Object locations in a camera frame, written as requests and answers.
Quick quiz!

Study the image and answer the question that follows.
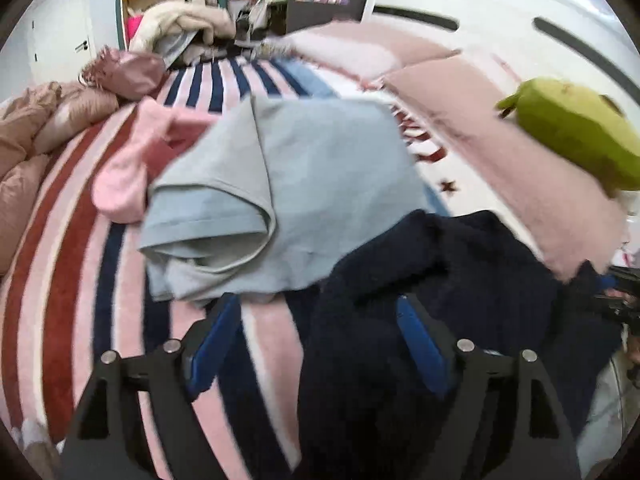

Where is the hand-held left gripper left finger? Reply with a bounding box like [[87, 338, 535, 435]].
[[59, 292, 245, 480]]

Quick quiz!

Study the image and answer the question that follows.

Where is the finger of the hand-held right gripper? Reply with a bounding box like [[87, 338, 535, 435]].
[[602, 265, 640, 299], [592, 296, 640, 331]]

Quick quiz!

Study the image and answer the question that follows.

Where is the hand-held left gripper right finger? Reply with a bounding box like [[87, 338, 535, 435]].
[[396, 293, 584, 480]]

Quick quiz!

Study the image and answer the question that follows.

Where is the dark navy garment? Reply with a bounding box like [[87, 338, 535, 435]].
[[295, 209, 623, 480]]

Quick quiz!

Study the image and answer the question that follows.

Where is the cream clothes pile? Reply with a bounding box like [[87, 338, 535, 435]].
[[129, 0, 236, 56]]

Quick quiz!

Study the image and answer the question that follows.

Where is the white cloth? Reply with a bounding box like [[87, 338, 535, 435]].
[[577, 360, 640, 463]]

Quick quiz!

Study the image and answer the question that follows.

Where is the striped pink navy blanket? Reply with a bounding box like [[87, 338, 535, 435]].
[[0, 55, 463, 480]]

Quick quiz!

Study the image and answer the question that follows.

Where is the green plush toy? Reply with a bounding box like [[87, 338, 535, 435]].
[[495, 77, 640, 200]]

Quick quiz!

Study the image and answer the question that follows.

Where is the large pink pillow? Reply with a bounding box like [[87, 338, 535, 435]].
[[382, 52, 628, 281]]

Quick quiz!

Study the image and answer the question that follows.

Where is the pink small garment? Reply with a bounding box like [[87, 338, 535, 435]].
[[92, 97, 221, 225]]

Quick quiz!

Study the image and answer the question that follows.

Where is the light blue shirt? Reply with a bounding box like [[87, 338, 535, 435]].
[[137, 92, 436, 306]]

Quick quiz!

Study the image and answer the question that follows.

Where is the brown puffy comforter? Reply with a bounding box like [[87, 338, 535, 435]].
[[0, 80, 121, 277]]

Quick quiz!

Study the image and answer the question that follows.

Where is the pink fringed bag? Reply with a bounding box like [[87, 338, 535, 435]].
[[77, 46, 168, 102]]

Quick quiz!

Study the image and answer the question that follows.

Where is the grey garment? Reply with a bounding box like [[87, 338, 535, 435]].
[[157, 29, 213, 70]]

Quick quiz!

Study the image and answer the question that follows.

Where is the white headboard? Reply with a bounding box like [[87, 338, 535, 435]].
[[360, 0, 640, 111]]

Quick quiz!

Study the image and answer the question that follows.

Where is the pink fringed throw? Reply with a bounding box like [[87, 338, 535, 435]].
[[262, 19, 462, 82]]

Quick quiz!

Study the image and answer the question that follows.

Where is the dark cabinet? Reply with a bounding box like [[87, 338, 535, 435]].
[[270, 0, 362, 37]]

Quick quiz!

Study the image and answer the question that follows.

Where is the white door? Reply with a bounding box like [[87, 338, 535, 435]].
[[22, 0, 97, 87]]

